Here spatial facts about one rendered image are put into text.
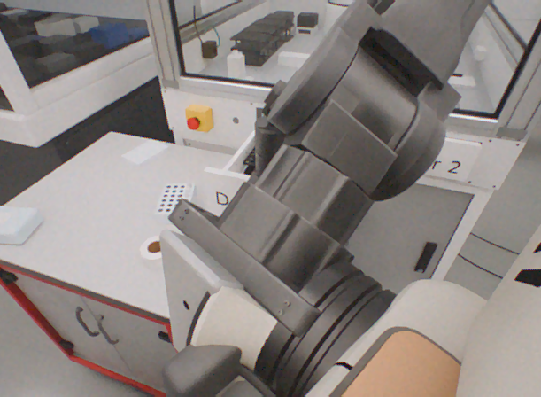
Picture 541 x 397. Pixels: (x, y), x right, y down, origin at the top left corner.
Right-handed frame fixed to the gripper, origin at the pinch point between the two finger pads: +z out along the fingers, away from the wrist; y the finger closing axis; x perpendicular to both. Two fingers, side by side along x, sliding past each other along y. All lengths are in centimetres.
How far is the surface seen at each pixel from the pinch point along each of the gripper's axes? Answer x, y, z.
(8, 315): 119, -21, 92
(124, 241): 34.0, -10.6, 14.1
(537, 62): -45, 40, -21
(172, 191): 30.7, 6.7, 11.7
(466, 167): -41, 36, 5
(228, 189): 11.1, 2.9, 1.2
